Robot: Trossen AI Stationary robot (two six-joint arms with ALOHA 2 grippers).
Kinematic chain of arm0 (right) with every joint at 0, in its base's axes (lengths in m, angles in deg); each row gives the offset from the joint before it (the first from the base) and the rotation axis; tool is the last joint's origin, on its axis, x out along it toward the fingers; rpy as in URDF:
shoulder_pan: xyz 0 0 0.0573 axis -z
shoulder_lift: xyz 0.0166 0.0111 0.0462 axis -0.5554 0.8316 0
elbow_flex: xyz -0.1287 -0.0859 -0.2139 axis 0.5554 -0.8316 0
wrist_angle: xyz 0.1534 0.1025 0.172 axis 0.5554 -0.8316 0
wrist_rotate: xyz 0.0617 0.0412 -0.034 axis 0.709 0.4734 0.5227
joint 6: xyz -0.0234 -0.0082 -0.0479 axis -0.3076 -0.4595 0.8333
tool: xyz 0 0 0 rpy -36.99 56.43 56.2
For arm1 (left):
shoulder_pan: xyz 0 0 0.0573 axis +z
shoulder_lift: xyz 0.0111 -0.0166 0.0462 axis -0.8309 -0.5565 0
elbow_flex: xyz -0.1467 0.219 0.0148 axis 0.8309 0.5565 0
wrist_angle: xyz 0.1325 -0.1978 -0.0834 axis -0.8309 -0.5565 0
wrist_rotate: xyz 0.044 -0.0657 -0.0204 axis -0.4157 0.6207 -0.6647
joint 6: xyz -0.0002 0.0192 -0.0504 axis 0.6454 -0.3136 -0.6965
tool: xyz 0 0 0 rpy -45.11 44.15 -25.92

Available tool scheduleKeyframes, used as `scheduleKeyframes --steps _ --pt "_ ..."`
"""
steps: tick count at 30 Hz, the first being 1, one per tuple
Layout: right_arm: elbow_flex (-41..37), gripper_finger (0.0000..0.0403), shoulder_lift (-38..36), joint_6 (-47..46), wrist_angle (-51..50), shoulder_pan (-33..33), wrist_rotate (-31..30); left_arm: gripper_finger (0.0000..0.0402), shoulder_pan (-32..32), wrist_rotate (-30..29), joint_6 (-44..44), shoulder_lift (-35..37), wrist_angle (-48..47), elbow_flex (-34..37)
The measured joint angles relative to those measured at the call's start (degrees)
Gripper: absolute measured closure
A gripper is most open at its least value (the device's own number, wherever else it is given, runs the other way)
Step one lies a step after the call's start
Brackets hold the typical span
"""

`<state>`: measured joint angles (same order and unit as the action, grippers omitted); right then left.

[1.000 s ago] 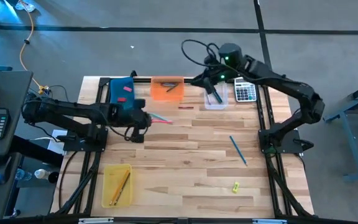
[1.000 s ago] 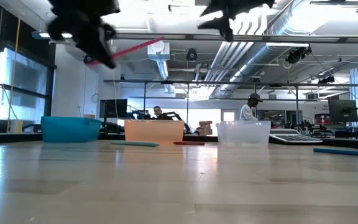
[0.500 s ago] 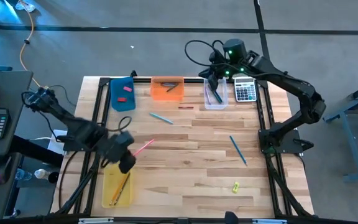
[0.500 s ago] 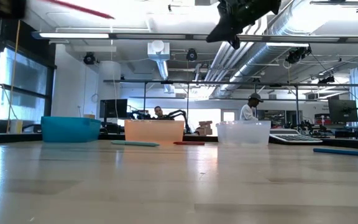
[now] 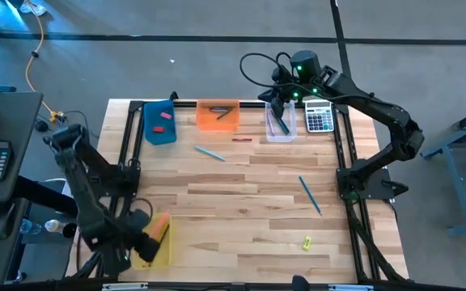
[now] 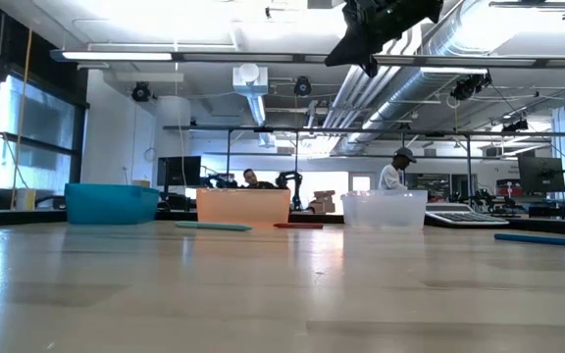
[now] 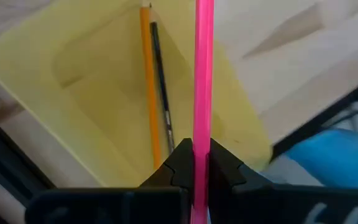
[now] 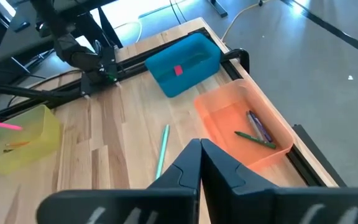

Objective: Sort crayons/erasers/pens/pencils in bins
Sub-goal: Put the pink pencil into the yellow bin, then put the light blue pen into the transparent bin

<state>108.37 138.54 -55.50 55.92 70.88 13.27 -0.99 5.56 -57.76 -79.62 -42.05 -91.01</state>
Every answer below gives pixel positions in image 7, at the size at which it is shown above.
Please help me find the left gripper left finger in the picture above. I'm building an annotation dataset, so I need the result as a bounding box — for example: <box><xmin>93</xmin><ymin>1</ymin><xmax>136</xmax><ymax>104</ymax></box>
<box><xmin>25</xmin><ymin>138</ymin><xmax>195</xmax><ymax>224</ymax></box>

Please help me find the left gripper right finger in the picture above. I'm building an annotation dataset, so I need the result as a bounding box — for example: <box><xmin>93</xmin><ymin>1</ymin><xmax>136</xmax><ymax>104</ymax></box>
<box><xmin>209</xmin><ymin>138</ymin><xmax>358</xmax><ymax>224</ymax></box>

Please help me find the orange pencil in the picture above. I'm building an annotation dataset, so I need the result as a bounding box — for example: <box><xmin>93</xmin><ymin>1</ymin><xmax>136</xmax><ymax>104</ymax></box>
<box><xmin>139</xmin><ymin>6</ymin><xmax>163</xmax><ymax>170</ymax></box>

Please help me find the black pencil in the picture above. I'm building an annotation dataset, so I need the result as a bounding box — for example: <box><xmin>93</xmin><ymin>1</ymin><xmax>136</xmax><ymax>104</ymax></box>
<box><xmin>149</xmin><ymin>21</ymin><xmax>176</xmax><ymax>155</ymax></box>

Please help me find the pink pencil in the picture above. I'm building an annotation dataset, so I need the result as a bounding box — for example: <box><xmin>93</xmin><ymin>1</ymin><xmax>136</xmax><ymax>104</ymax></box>
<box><xmin>191</xmin><ymin>0</ymin><xmax>216</xmax><ymax>224</ymax></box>

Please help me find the yellow plastic bin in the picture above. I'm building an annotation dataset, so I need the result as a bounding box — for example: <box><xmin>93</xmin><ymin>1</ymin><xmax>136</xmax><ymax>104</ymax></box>
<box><xmin>0</xmin><ymin>0</ymin><xmax>273</xmax><ymax>187</ymax></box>

